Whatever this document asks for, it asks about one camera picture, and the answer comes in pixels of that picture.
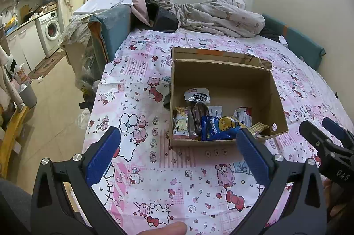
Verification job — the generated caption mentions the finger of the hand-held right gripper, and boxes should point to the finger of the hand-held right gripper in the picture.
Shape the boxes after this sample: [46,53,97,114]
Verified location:
[321,117,354,145]
[299,120,336,154]

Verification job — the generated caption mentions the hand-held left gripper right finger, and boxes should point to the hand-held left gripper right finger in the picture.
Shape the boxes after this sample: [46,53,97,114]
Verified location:
[231,127,329,235]

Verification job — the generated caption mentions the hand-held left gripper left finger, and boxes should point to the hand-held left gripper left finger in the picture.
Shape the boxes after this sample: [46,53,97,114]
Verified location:
[30,126,128,235]

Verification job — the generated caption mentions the yellow plaid packet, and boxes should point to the yellow plaid packet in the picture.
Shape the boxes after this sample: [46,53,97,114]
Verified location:
[247,122,270,137]

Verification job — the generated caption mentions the red and white bar packet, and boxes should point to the red and white bar packet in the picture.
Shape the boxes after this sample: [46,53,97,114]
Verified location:
[234,107,253,127]

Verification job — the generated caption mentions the blue lion snack packet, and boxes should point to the blue lion snack packet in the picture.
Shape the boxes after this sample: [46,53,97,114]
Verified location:
[217,116,246,139]

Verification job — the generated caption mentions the dark brown clear packet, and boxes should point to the dark brown clear packet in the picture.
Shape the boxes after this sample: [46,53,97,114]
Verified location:
[187,103,210,139]

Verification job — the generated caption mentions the pale yellow cartoon packet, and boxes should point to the pale yellow cartoon packet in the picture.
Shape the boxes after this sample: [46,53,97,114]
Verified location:
[173,107,190,136]

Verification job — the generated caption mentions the brown cardboard box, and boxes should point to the brown cardboard box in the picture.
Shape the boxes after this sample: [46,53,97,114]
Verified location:
[169,47,289,147]

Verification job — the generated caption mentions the white black-print packet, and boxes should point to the white black-print packet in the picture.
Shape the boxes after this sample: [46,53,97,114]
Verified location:
[184,88,210,103]

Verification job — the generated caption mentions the person's right hand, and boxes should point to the person's right hand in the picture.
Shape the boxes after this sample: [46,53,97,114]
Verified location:
[321,178,354,222]

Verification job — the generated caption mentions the person's left hand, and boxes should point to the person's left hand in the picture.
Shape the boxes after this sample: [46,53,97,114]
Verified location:
[135,221,188,235]

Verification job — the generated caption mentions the clear plastic bag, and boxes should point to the clear plastic bag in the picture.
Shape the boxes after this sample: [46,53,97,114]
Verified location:
[76,109,92,129]

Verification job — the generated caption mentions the pink cartoon bed sheet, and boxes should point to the pink cartoon bed sheet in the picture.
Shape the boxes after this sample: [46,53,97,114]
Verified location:
[81,27,353,235]

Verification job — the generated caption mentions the yellow stool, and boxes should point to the yellow stool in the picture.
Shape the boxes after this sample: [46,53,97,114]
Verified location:
[0,106,29,177]

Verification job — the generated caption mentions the grey trash bin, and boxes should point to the grey trash bin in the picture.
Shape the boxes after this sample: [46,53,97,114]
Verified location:
[17,81,37,109]

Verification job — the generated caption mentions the brown doormat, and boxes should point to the brown doormat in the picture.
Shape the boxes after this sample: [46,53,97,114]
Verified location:
[29,48,67,80]

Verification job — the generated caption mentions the plastic-covered pile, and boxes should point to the plastic-covered pile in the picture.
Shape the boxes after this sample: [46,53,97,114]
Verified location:
[61,15,97,86]

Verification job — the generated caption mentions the beige hanging clothes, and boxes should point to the beige hanging clothes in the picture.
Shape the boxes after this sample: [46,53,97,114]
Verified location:
[0,45,23,108]

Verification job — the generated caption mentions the white base cabinet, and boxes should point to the white base cabinet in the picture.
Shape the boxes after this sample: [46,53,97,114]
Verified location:
[6,21,46,71]

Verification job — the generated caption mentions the white washing machine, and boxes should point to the white washing machine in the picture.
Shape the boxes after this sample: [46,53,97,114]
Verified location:
[35,10,61,58]

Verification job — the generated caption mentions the grey floral quilt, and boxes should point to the grey floral quilt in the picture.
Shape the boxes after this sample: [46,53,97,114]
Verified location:
[149,0,265,38]

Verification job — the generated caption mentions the dark cloth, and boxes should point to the dark cloth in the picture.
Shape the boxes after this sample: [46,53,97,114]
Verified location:
[146,7,180,32]

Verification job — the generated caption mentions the pink cloth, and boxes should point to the pink cloth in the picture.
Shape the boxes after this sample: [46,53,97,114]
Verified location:
[130,0,151,28]

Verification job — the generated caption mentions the white flat board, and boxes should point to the white flat board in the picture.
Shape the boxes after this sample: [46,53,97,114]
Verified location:
[73,0,133,15]

